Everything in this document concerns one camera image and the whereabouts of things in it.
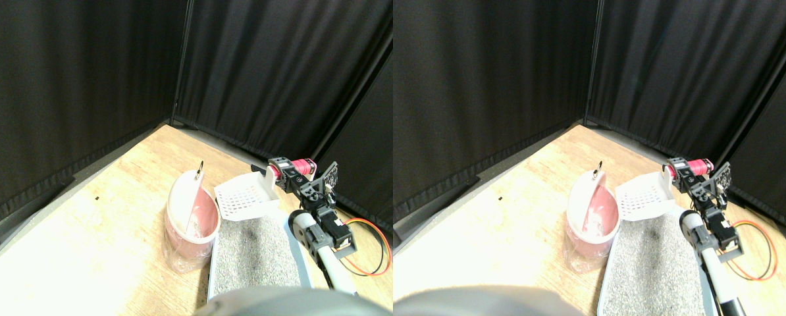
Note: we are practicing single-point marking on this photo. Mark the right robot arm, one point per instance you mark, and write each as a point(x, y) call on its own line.
point(330, 237)
point(719, 230)

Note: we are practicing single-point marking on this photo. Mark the black curtain stand foot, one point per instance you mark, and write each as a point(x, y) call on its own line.
point(432, 204)
point(259, 168)
point(31, 201)

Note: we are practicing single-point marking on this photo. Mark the black bracket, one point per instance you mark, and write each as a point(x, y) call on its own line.
point(722, 176)
point(329, 176)

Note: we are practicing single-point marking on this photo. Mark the blue litter tray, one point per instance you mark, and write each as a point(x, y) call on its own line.
point(255, 253)
point(650, 263)

